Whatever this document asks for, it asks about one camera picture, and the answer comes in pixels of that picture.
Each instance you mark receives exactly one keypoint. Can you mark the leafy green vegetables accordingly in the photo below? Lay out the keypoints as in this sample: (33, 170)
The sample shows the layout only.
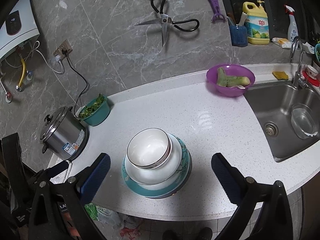
(87, 111)

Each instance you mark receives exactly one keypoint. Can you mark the stainless steel sink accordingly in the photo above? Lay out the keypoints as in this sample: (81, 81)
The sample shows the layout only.
(273, 102)

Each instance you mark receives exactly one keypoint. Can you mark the clear glass bowl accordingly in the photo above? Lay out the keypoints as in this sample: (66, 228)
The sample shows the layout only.
(304, 122)

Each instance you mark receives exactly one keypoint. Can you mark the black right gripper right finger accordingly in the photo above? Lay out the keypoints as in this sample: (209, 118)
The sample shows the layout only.
(274, 220)

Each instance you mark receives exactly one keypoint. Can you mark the blue utensil holder cup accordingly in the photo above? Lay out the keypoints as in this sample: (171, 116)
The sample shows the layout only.
(238, 35)

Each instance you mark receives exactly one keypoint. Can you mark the white water heater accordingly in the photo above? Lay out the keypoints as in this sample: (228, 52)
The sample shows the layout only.
(19, 27)

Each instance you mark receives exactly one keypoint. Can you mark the teal rimmed white plate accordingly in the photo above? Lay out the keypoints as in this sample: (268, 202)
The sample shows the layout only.
(160, 191)

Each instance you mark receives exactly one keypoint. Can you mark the white spray bottle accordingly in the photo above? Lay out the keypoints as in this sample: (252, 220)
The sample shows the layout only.
(292, 30)

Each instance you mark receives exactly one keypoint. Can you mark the brown rimmed white bowl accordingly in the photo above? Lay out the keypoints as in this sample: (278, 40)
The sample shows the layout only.
(149, 148)

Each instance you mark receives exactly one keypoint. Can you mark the yellow sponge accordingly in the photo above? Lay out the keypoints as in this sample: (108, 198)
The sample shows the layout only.
(280, 75)

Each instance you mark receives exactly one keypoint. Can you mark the black handled kitchen scissors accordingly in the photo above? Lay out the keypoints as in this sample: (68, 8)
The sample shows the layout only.
(164, 21)

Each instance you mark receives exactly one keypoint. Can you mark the white ceramic bowl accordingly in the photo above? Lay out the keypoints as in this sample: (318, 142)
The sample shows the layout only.
(164, 173)

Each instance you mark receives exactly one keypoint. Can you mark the purple vegetable peeler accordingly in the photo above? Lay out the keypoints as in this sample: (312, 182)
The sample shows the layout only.
(217, 16)

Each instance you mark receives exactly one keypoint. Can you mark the steel rice cooker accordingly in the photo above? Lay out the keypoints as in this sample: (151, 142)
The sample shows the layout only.
(63, 134)

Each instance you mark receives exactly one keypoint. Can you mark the small white red cup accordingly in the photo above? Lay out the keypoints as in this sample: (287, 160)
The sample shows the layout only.
(312, 72)

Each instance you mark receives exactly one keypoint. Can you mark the sink drain strainer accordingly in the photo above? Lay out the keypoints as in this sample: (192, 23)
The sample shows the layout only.
(271, 129)

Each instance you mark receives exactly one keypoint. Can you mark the purple plastic bowl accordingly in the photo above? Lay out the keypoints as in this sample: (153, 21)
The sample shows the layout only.
(232, 70)

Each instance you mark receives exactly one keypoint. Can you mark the teal plastic bowl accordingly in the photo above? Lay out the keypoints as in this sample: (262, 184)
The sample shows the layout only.
(99, 116)

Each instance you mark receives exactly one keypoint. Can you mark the red mat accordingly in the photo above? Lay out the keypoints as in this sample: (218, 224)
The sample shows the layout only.
(312, 80)

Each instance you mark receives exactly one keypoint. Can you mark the yellow white soap packet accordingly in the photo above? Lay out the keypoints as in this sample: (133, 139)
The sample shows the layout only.
(282, 42)

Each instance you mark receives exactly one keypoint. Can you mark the wall power socket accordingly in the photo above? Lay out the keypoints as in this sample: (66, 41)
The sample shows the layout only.
(63, 49)

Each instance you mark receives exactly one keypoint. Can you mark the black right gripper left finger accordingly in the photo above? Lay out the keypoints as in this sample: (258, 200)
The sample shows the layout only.
(82, 188)

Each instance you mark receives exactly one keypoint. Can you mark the chrome faucet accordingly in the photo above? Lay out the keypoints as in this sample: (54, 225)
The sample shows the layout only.
(298, 81)

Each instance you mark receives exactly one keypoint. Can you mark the green vegetable in purple bowl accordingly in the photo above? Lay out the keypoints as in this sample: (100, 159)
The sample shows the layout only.
(224, 80)

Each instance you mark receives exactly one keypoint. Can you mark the yellow dish soap bottle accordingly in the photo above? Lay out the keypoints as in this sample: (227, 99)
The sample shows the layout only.
(256, 23)

